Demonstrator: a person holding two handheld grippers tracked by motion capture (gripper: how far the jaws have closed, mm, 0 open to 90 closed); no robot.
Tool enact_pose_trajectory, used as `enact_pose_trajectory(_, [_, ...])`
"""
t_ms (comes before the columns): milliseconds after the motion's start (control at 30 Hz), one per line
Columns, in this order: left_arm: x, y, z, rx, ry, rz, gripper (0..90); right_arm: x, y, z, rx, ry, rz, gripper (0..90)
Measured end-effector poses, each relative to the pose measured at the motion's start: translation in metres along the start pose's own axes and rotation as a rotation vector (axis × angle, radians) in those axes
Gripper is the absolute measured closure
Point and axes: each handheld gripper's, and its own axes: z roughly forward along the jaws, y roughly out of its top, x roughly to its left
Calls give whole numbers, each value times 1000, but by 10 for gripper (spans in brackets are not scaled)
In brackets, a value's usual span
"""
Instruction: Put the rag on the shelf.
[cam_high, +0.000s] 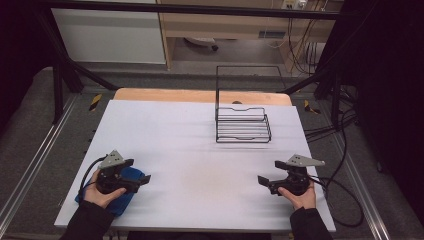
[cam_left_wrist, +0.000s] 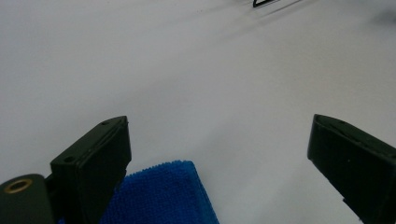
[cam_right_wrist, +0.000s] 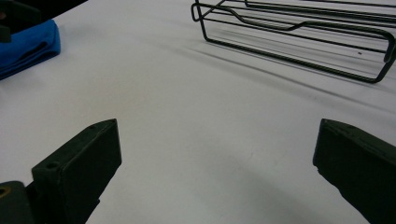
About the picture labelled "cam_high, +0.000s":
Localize hand-held gripper cable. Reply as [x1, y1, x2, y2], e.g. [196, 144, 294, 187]
[77, 155, 108, 202]
[308, 175, 365, 229]

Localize right hand-held gripper cable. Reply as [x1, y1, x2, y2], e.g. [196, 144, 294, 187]
[308, 175, 365, 229]

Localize left hand-held gripper cable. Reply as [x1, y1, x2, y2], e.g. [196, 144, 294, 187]
[77, 155, 108, 202]

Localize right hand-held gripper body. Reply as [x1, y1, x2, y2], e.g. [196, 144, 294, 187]
[268, 153, 326, 197]

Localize black floor cables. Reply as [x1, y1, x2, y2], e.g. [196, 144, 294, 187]
[304, 84, 362, 189]

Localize hanging black cables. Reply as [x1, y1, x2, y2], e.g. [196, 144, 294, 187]
[285, 17, 322, 75]

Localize person's right hand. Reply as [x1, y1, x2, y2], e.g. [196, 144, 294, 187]
[277, 181, 317, 211]

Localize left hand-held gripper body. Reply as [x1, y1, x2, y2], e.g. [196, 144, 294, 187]
[96, 149, 142, 195]

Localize blue towel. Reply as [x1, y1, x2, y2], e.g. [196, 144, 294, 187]
[74, 166, 147, 218]

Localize aluminium floor rail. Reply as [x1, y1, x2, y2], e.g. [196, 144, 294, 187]
[332, 132, 392, 240]
[0, 94, 80, 228]

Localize black frame leg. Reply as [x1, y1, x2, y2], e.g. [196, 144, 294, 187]
[280, 64, 355, 130]
[34, 13, 120, 125]

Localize white cabinet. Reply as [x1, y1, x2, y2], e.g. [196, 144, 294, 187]
[51, 7, 167, 65]

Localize chair base with caster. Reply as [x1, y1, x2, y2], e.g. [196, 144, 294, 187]
[183, 36, 220, 52]

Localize white power strip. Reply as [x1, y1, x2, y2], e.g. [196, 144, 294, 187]
[281, 0, 308, 11]

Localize black frame crossbar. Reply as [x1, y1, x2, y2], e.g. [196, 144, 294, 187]
[39, 0, 360, 21]

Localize white foam board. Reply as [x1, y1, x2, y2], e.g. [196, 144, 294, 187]
[53, 99, 337, 234]

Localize person's left hand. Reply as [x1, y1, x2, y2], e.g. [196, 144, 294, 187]
[82, 169, 128, 210]

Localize wooden desk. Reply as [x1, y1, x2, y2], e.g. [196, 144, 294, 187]
[155, 0, 345, 72]

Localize black curtain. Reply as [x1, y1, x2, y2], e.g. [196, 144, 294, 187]
[0, 0, 56, 129]
[318, 0, 424, 229]

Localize black wire rack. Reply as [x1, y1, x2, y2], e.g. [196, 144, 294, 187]
[215, 64, 287, 145]

